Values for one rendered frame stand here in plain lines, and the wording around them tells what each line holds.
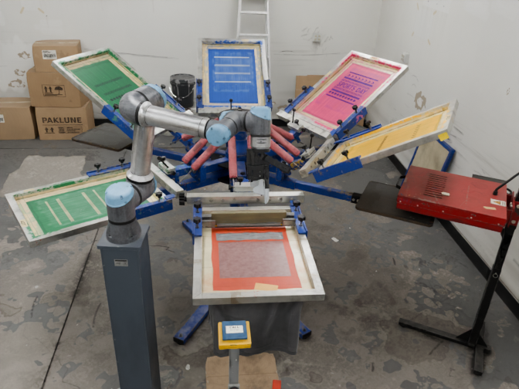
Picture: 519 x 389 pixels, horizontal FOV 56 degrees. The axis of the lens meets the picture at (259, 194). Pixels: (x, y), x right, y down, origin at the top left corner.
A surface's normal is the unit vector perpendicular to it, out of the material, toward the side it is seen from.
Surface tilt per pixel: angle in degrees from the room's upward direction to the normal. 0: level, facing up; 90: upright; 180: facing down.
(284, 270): 0
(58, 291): 0
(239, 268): 0
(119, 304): 90
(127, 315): 90
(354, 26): 90
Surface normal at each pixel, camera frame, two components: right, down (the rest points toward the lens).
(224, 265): 0.04, -0.88
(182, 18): 0.10, 0.47
